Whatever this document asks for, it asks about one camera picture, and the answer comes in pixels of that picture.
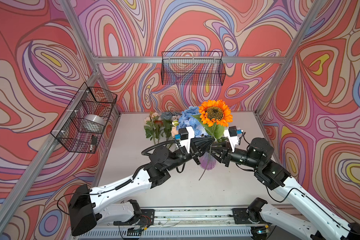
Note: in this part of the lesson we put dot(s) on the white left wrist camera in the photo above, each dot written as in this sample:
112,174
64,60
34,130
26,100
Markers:
184,137

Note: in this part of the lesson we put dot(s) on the purple ribbed glass vase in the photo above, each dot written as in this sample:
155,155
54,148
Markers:
208,162

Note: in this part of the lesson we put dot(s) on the cream peach rose bunch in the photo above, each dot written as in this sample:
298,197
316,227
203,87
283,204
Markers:
161,127

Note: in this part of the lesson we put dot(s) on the black wire basket back wall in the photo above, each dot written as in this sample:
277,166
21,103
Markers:
195,68

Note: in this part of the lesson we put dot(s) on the orange flower green leaves stem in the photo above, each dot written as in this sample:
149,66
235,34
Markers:
215,117

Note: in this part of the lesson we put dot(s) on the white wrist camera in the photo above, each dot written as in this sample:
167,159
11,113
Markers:
184,137
233,135

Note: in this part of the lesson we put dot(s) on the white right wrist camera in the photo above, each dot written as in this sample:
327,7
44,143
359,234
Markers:
233,135

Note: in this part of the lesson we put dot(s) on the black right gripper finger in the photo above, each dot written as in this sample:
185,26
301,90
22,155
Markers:
218,156
219,146

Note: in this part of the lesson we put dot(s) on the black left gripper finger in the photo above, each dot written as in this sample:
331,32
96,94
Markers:
204,141
201,151

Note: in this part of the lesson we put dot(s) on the blue hydrangea flower stem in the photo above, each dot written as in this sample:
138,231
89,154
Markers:
187,119

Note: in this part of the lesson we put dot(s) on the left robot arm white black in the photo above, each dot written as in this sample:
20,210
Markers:
86,205

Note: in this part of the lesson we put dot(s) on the silver tape roll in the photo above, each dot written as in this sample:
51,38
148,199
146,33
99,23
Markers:
92,124

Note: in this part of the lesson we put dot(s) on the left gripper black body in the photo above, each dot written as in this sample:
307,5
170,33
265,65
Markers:
187,156

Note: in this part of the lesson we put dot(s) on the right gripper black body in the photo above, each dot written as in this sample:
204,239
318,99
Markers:
237,156

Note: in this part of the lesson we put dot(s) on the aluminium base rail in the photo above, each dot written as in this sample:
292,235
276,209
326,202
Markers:
180,224

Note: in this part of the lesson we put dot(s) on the black wire basket left wall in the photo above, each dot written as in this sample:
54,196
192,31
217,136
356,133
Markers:
87,100

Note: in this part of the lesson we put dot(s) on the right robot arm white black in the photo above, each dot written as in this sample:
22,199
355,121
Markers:
320,224

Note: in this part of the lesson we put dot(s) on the black wire basket wall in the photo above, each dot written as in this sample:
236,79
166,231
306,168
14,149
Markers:
87,100
195,68

